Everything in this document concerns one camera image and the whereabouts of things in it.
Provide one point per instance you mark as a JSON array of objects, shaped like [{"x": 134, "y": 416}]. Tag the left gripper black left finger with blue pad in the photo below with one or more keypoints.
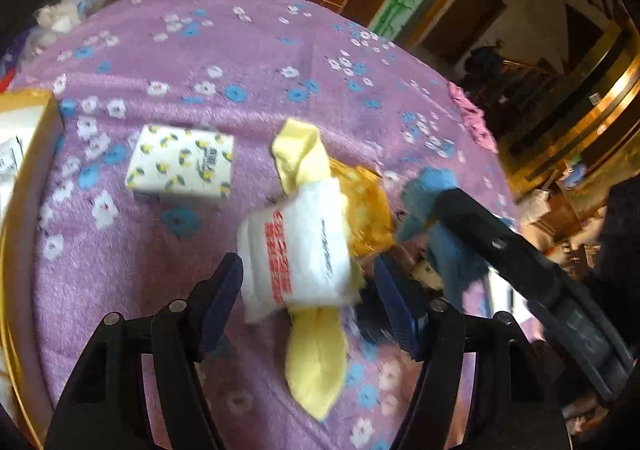
[{"x": 210, "y": 304}]

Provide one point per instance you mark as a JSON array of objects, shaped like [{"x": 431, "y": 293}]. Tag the lemon print tissue pack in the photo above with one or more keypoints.
[{"x": 182, "y": 163}]

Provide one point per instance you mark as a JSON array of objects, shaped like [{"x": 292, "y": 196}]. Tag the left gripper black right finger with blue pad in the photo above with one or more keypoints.
[{"x": 407, "y": 307}]

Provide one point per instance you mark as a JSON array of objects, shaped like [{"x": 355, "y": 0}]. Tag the pink cloth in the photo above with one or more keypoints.
[{"x": 472, "y": 119}]

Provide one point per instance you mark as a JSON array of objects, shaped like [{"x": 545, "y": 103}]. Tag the blue towel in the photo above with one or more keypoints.
[{"x": 458, "y": 266}]

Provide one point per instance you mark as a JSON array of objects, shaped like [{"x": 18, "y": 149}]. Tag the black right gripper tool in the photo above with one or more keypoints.
[{"x": 563, "y": 306}]

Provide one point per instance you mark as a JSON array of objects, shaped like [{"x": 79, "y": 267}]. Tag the white towel red print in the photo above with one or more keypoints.
[{"x": 295, "y": 253}]

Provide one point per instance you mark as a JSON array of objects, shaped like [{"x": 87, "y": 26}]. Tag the yellow cloth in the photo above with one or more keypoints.
[{"x": 316, "y": 357}]

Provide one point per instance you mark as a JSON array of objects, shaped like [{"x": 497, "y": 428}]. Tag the orange plastic bag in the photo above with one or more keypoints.
[{"x": 368, "y": 217}]

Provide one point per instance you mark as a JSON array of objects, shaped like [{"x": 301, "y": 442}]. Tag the purple floral tablecloth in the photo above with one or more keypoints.
[{"x": 113, "y": 269}]

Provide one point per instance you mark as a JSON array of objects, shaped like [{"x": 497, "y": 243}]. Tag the clear plastic bag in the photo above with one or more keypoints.
[{"x": 57, "y": 20}]

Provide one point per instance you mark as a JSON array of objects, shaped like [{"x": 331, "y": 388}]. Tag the yellow taped cardboard box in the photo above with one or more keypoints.
[{"x": 18, "y": 247}]

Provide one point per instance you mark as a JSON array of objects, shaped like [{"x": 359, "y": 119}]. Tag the small figurine keychain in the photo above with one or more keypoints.
[{"x": 429, "y": 278}]

